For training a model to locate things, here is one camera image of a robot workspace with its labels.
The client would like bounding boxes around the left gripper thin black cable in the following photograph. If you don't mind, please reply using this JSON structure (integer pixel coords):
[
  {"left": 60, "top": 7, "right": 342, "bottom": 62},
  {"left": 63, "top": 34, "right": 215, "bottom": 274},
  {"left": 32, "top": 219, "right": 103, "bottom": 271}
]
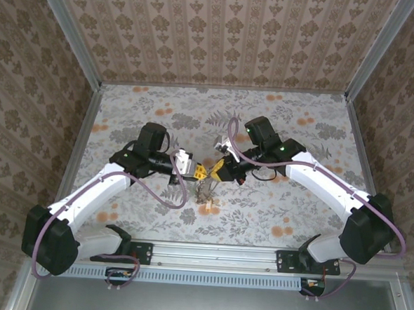
[{"left": 161, "top": 130, "right": 173, "bottom": 154}]

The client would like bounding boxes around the aluminium corner post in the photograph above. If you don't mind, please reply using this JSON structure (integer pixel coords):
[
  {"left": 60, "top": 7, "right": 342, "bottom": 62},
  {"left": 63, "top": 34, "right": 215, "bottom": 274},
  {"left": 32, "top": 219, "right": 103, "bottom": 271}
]
[
  {"left": 27, "top": 0, "right": 108, "bottom": 92},
  {"left": 344, "top": 0, "right": 414, "bottom": 107}
]

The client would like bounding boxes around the white slotted cable duct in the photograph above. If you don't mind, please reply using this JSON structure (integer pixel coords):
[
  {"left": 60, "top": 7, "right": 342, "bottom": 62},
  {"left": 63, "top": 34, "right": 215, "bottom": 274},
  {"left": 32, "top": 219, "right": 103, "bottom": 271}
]
[{"left": 64, "top": 262, "right": 305, "bottom": 292}]

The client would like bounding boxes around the aluminium side rail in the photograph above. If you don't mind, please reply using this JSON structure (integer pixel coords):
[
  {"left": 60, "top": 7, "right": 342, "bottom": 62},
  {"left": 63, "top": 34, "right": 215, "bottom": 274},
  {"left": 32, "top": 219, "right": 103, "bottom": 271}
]
[
  {"left": 52, "top": 82, "right": 105, "bottom": 209},
  {"left": 339, "top": 95, "right": 390, "bottom": 205}
]

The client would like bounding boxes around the long aluminium base rail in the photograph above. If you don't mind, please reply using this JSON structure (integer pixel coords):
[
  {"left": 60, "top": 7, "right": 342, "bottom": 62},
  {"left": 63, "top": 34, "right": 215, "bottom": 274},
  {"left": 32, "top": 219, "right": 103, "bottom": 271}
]
[{"left": 24, "top": 230, "right": 408, "bottom": 285}]

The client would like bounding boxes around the thin aluminium back rail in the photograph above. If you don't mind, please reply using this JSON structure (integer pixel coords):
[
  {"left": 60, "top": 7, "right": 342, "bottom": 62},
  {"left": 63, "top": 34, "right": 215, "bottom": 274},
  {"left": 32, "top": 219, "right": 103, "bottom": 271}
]
[{"left": 100, "top": 78, "right": 349, "bottom": 100}]

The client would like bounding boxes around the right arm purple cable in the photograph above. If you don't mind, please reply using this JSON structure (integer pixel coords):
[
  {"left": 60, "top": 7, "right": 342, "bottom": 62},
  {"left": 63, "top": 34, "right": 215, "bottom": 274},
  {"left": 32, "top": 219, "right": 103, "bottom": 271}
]
[{"left": 217, "top": 116, "right": 414, "bottom": 308}]

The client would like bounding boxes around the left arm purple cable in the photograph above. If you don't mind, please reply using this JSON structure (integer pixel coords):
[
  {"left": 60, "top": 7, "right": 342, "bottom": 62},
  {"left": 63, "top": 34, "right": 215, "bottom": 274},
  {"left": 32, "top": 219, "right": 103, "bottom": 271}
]
[{"left": 29, "top": 140, "right": 191, "bottom": 295}]

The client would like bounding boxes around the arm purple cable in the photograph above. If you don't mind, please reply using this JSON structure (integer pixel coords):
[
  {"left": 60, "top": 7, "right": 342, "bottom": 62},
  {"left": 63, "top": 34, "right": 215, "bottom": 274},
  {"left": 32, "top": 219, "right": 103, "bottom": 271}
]
[
  {"left": 217, "top": 116, "right": 414, "bottom": 308},
  {"left": 29, "top": 140, "right": 191, "bottom": 295}
]

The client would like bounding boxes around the gripper thin black cable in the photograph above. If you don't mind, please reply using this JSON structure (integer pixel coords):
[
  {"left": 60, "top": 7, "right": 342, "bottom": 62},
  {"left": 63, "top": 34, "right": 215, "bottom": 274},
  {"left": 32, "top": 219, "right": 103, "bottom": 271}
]
[
  {"left": 251, "top": 163, "right": 281, "bottom": 183},
  {"left": 161, "top": 130, "right": 173, "bottom": 154}
]

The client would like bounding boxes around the black cable connector box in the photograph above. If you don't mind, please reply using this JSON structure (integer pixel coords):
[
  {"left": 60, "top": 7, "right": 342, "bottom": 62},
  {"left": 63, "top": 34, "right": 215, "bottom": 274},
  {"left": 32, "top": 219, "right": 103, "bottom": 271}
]
[
  {"left": 298, "top": 276, "right": 328, "bottom": 299},
  {"left": 104, "top": 267, "right": 140, "bottom": 287}
]

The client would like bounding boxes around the grey metal panel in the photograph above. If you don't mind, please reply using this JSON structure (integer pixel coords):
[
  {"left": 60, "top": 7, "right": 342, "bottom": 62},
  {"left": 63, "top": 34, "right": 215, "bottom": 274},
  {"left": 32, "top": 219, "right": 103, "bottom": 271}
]
[{"left": 25, "top": 272, "right": 401, "bottom": 310}]

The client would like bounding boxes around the right gripper thin black cable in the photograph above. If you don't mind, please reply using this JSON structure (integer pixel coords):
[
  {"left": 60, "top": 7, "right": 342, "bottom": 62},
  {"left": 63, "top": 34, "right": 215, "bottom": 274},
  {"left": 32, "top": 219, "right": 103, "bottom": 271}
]
[{"left": 251, "top": 163, "right": 281, "bottom": 183}]

